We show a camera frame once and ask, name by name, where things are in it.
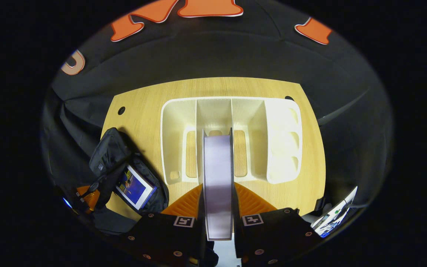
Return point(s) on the grey cover book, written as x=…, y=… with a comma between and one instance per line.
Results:
x=218, y=185

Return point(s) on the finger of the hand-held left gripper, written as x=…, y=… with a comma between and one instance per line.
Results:
x=92, y=202
x=87, y=191

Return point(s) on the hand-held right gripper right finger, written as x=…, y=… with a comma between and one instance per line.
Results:
x=272, y=233

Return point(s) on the white-edged display screen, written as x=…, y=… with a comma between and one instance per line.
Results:
x=332, y=218

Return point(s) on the black schoolbag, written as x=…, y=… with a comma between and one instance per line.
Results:
x=111, y=150

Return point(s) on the white plastic bookshelf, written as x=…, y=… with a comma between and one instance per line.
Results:
x=284, y=148

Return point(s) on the thin grey strip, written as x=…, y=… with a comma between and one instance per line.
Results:
x=332, y=116

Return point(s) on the blue cover book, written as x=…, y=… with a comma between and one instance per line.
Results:
x=133, y=187

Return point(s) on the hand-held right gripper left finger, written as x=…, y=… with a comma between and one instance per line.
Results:
x=161, y=237

